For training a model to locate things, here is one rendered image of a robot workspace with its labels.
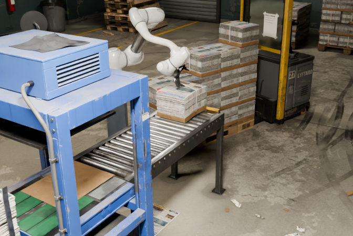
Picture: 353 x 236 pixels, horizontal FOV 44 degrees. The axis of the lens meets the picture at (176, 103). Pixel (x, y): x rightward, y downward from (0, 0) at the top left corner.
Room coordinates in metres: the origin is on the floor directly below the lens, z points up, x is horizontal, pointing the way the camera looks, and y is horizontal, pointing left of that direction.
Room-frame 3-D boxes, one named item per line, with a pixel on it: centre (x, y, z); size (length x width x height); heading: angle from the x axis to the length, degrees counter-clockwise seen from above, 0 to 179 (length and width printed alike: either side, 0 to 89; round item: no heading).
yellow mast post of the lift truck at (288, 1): (5.01, -1.28, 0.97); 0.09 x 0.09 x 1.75; 37
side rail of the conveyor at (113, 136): (3.27, 0.38, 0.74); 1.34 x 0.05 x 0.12; 147
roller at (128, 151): (2.86, 0.36, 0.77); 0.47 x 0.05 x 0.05; 57
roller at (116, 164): (2.69, 0.46, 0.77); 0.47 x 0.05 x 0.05; 57
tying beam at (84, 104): (2.28, 0.74, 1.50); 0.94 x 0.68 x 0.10; 57
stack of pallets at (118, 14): (11.27, 1.10, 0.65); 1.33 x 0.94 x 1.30; 151
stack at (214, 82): (4.57, -0.16, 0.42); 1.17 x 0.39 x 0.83; 127
